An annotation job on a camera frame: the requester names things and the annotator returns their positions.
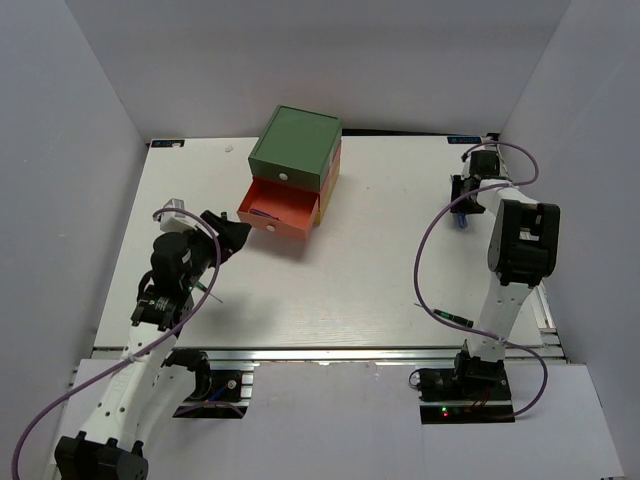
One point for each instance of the slim green screwdriver right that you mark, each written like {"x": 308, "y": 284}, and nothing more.
{"x": 448, "y": 319}

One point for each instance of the yellow bottom drawer box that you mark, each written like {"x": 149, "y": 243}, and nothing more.
{"x": 325, "y": 196}

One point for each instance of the aluminium right side rail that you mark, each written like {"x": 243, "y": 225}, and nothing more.
{"x": 551, "y": 343}

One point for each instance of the left black logo sticker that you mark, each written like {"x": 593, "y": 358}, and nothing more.
{"x": 167, "y": 143}

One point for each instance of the right black logo sticker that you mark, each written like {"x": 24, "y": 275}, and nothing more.
{"x": 463, "y": 140}

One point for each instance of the aluminium front rail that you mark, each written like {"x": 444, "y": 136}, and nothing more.
{"x": 327, "y": 355}

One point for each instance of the black logo sticker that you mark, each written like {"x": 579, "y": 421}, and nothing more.
{"x": 167, "y": 143}
{"x": 463, "y": 140}

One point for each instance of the green top drawer box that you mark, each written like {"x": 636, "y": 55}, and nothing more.
{"x": 296, "y": 148}

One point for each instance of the slim green screwdriver left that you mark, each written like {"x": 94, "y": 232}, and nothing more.
{"x": 204, "y": 289}

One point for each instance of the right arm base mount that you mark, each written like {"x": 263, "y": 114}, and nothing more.
{"x": 460, "y": 395}

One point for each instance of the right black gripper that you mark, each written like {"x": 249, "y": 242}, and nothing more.
{"x": 467, "y": 208}

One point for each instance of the orange drawer box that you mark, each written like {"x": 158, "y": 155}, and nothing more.
{"x": 296, "y": 208}

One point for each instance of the aluminium rail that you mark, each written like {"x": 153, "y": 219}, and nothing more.
{"x": 551, "y": 343}
{"x": 327, "y": 355}

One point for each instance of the blue red screwdriver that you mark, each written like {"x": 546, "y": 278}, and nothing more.
{"x": 461, "y": 220}
{"x": 264, "y": 214}

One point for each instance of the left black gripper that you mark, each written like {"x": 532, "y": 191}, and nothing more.
{"x": 233, "y": 234}

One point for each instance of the slim green screwdriver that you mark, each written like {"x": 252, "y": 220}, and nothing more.
{"x": 448, "y": 319}
{"x": 204, "y": 289}

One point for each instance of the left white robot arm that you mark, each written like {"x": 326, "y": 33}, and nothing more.
{"x": 152, "y": 378}

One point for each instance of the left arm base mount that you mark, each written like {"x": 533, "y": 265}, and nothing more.
{"x": 217, "y": 392}

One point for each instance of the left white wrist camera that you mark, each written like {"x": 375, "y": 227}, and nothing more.
{"x": 173, "y": 221}

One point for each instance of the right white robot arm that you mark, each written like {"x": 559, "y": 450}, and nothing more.
{"x": 522, "y": 252}

